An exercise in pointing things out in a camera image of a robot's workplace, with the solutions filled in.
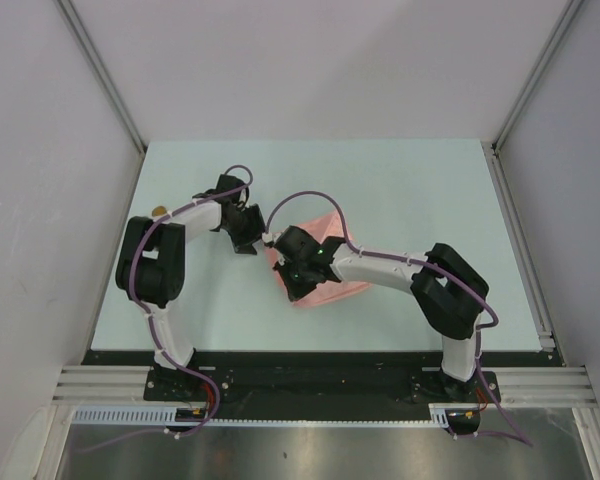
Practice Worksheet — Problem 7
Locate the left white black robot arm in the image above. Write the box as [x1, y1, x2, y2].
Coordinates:
[115, 165, 264, 400]

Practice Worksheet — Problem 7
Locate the right aluminium table rail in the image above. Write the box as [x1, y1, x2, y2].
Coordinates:
[481, 142, 562, 355]

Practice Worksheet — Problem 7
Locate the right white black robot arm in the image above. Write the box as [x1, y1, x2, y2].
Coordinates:
[265, 226, 489, 401]

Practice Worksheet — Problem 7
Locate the right aluminium frame post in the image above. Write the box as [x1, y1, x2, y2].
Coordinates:
[491, 0, 588, 152]

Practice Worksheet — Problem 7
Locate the white slotted cable duct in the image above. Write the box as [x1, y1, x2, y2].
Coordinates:
[73, 404, 481, 431]

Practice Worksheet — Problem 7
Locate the gold spoon teal handle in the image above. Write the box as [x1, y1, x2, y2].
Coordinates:
[151, 205, 168, 217]

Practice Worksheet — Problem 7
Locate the front aluminium cross rail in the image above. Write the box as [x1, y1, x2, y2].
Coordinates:
[53, 366, 598, 408]

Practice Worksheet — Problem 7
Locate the aluminium frame post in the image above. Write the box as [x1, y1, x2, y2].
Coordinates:
[491, 0, 588, 152]
[53, 0, 148, 157]

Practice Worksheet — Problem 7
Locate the left aluminium frame post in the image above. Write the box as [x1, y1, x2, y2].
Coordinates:
[53, 0, 148, 157]

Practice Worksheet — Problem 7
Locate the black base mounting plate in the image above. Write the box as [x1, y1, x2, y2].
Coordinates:
[143, 352, 500, 420]

